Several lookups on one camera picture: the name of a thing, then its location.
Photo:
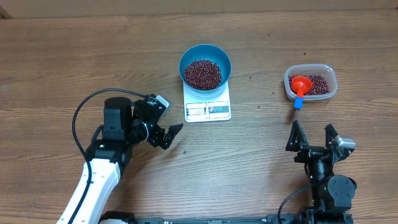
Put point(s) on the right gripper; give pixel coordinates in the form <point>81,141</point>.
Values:
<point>309,152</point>

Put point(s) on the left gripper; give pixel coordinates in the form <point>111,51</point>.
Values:
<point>173,130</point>

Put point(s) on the red measuring scoop blue handle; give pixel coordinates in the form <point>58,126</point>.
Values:
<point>300,85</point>

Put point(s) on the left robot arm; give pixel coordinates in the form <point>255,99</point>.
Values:
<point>126,124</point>

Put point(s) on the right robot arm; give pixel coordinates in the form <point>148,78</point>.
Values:
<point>331,194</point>

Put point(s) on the white digital kitchen scale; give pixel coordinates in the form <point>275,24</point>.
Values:
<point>206,106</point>

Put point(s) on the red beans in bowl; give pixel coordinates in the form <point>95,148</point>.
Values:
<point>203,75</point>

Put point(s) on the blue bowl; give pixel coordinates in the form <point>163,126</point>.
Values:
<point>207,52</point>

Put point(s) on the red beans in container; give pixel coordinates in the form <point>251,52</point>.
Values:
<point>319,85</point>

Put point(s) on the clear plastic container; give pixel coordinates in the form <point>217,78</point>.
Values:
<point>312,69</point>

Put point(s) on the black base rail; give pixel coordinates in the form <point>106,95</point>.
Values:
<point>214,220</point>

